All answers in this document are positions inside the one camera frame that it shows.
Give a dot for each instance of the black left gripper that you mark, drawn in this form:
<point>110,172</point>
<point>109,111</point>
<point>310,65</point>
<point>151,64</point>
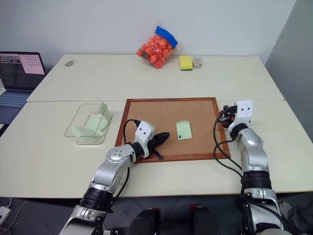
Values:
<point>153,143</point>

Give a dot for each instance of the bag of orange balls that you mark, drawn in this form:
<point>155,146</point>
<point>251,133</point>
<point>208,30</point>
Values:
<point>156,49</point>

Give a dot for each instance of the open laptop computer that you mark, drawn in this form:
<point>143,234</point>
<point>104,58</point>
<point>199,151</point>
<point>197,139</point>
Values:
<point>17,76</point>

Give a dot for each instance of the white power strip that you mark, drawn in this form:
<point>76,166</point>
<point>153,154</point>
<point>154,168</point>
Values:
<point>3,214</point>

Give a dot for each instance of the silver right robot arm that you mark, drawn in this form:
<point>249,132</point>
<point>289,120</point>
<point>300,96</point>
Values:
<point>254,161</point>

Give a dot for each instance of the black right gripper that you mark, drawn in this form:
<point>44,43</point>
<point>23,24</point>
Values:
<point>232,117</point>

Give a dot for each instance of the green sticky note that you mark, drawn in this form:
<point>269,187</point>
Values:
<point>185,129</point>
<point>105,112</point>
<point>94,121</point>
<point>84,131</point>

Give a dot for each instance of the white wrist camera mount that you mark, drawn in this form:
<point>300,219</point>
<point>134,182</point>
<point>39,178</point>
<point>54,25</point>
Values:
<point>143,133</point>
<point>244,111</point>

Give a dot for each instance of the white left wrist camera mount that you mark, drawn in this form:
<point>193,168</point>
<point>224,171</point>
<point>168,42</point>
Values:
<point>143,133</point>

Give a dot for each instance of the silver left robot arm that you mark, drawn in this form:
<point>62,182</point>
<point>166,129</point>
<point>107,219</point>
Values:
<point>115,169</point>

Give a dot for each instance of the wood framed cork board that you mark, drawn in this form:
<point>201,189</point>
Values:
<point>156,117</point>

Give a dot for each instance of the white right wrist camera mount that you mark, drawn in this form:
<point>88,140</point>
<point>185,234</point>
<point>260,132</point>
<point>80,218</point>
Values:
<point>244,111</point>

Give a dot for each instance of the dark rounded shape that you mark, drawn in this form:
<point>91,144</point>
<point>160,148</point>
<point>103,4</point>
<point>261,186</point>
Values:
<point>204,220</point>

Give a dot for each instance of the clear plastic box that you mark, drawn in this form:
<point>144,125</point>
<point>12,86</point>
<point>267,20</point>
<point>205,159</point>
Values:
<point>73,132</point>

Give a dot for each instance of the yellow green sponge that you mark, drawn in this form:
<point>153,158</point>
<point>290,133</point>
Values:
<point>185,62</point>

